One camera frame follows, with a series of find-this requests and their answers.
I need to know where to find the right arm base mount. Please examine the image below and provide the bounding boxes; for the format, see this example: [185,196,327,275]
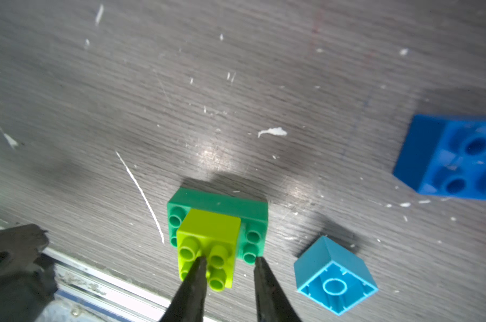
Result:
[0,224,58,321]

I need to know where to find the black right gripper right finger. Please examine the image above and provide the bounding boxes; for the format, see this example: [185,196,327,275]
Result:
[254,257,301,322]

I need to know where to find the cyan overturned lego brick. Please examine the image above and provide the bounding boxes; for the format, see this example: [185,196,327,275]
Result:
[293,236,379,316]

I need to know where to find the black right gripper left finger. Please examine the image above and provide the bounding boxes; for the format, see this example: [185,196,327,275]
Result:
[159,256,208,322]

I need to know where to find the green long lego plate brick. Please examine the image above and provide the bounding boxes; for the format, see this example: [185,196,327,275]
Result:
[166,187,269,265]

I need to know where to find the blue lego brick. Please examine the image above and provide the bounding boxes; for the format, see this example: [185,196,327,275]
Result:
[393,114,486,200]

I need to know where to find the lime green lego brick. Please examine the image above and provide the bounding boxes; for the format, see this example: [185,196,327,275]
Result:
[177,209,241,292]

